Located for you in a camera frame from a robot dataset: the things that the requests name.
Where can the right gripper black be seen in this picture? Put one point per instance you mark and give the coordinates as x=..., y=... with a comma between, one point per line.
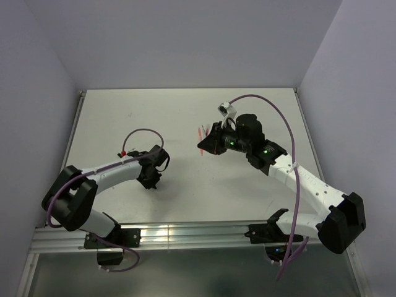
x=213, y=143

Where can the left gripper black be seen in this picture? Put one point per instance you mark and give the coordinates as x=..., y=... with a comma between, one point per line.
x=153, y=181

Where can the orange pen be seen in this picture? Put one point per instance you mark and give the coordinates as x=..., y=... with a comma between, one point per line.
x=200, y=139

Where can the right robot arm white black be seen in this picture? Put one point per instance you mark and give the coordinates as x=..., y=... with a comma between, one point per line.
x=339, y=218

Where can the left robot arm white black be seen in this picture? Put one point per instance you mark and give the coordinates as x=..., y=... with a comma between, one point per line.
x=70, y=198

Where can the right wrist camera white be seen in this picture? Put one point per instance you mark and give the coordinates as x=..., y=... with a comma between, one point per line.
x=227, y=111

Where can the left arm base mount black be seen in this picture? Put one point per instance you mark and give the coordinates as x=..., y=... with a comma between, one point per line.
x=114, y=248

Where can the aluminium rail frame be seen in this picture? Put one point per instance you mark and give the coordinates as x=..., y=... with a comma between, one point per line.
x=159, y=236

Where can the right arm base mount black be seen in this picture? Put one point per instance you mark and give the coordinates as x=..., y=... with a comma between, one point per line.
x=269, y=233

